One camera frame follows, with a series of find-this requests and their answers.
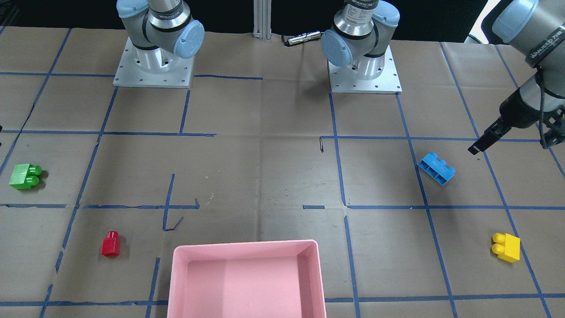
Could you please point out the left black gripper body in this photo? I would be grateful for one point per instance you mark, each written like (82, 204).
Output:
(517, 115)

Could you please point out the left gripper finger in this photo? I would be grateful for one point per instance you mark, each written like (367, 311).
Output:
(477, 145)
(493, 134)

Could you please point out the blue toy block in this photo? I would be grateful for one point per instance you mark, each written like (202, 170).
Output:
(436, 168)

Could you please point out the green toy block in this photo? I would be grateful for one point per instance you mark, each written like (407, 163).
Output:
(25, 176)

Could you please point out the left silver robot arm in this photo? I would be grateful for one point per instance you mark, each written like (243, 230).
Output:
(362, 29)

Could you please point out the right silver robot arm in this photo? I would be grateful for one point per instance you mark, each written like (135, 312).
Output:
(165, 24)

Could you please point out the pink plastic box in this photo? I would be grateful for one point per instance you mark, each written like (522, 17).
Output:
(274, 279)

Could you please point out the yellow toy block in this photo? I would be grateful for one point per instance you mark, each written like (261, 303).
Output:
(506, 247)

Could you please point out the red toy block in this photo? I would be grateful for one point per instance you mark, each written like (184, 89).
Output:
(111, 245)

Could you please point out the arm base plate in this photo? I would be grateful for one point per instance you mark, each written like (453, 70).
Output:
(156, 68)
(367, 75)

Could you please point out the aluminium frame post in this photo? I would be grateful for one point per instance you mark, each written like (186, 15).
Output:
(262, 19)

